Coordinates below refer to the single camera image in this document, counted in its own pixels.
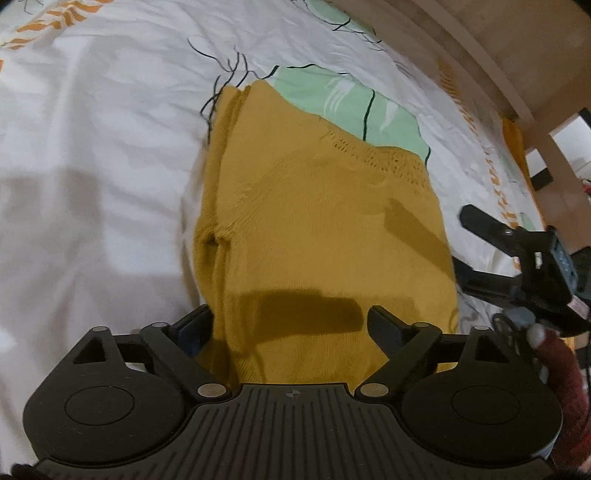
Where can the mustard knitted sweater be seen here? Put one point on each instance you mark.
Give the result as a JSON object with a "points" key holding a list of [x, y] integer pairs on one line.
{"points": [[323, 221]]}

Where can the white leaf-print bedsheet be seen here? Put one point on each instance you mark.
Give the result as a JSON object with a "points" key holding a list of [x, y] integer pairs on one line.
{"points": [[92, 138]]}

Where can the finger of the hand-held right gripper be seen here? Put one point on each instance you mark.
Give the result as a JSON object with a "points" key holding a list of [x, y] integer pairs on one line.
{"points": [[485, 279], [487, 228]]}

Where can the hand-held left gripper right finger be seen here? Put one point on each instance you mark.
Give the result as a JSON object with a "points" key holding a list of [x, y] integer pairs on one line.
{"points": [[387, 325]]}

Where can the wooden bed frame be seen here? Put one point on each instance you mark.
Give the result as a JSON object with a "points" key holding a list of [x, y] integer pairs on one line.
{"points": [[508, 50]]}

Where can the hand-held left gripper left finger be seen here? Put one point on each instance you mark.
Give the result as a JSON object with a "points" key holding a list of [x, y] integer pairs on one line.
{"points": [[196, 330]]}

